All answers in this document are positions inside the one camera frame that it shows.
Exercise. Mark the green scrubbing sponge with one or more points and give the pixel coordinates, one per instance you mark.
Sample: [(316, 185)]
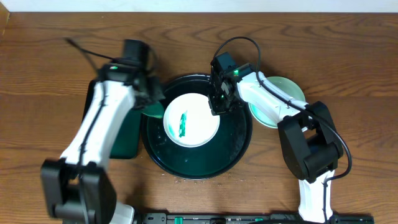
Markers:
[(155, 110)]

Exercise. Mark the white plate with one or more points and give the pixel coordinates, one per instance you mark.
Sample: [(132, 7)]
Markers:
[(188, 120)]

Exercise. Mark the round black serving tray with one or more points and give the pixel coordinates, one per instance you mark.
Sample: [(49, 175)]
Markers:
[(209, 160)]

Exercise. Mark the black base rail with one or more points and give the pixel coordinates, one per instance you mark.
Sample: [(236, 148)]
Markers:
[(163, 218)]

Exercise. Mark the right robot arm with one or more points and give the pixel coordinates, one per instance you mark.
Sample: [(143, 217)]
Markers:
[(310, 143)]

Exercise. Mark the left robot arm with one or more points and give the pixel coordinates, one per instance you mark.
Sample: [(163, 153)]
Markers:
[(76, 186)]

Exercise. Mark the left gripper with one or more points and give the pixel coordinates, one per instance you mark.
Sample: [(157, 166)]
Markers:
[(152, 94)]

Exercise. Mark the black rectangular water tray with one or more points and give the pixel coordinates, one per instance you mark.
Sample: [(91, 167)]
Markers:
[(126, 145)]

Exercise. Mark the mint plate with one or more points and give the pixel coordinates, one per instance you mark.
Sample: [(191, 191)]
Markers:
[(285, 85)]

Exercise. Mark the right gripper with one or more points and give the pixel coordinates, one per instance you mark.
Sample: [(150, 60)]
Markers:
[(216, 108)]

